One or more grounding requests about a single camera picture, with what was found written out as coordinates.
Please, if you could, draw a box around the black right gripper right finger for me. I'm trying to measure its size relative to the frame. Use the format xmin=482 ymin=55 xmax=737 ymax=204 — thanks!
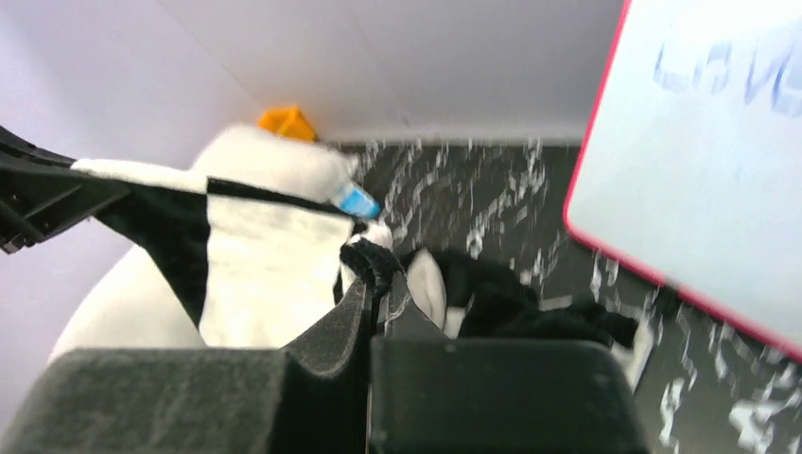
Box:
xmin=368 ymin=275 xmax=653 ymax=454

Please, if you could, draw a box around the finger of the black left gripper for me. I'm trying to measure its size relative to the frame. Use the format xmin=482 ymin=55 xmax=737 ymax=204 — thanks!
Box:
xmin=1 ymin=128 xmax=130 ymax=254

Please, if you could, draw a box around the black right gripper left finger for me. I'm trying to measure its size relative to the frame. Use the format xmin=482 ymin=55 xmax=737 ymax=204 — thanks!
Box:
xmin=1 ymin=282 xmax=370 ymax=453

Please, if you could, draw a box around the black white checkered pillowcase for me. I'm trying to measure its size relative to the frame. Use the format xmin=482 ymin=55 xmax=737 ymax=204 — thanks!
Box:
xmin=58 ymin=155 xmax=654 ymax=386

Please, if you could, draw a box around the white pillow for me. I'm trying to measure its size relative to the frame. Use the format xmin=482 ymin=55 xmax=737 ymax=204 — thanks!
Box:
xmin=52 ymin=124 xmax=357 ymax=358

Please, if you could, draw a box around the blue white pillow tag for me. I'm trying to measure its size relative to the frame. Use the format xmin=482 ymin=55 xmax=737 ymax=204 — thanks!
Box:
xmin=330 ymin=181 xmax=381 ymax=219

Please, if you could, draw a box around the yellow plastic bin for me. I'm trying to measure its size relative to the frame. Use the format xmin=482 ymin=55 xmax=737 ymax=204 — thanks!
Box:
xmin=257 ymin=106 xmax=318 ymax=142

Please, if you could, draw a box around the pink framed whiteboard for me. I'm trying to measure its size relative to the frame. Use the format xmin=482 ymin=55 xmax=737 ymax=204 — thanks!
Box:
xmin=564 ymin=1 xmax=801 ymax=358

